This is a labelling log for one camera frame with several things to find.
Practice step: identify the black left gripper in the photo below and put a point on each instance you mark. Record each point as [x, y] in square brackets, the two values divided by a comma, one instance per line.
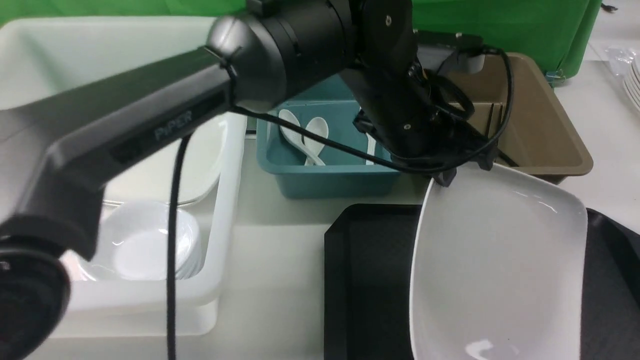
[422, 119]

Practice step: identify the white spoon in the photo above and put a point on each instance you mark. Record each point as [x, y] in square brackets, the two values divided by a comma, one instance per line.
[371, 145]

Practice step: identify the black chopstick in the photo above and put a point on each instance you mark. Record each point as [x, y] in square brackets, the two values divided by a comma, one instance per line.
[501, 111]
[489, 121]
[507, 159]

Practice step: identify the white square rice plate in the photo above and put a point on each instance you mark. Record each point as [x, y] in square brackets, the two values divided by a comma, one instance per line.
[497, 272]

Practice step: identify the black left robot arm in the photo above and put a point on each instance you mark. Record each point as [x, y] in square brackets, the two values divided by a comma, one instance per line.
[58, 153]

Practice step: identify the white plate in tub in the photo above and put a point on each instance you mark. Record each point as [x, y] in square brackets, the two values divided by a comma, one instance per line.
[151, 179]

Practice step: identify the white spoon right bin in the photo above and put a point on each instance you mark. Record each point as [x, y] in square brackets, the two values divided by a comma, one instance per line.
[296, 139]

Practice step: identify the black chopstick in bin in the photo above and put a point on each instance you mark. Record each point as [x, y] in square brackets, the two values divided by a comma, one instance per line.
[507, 159]

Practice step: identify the teal plastic bin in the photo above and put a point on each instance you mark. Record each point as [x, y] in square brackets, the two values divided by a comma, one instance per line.
[344, 175]

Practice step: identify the black serving tray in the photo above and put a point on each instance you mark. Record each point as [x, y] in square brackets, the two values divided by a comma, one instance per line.
[367, 258]

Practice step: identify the green cloth backdrop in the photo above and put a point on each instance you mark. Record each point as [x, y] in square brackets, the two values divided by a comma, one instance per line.
[554, 33]

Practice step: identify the stack of white plates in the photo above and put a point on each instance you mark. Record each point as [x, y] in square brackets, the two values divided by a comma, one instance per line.
[631, 82]

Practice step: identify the white bowl in tub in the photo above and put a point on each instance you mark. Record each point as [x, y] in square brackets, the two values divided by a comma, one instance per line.
[132, 245]

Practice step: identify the large white plastic tub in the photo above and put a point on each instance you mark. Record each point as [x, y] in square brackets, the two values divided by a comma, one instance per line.
[43, 56]

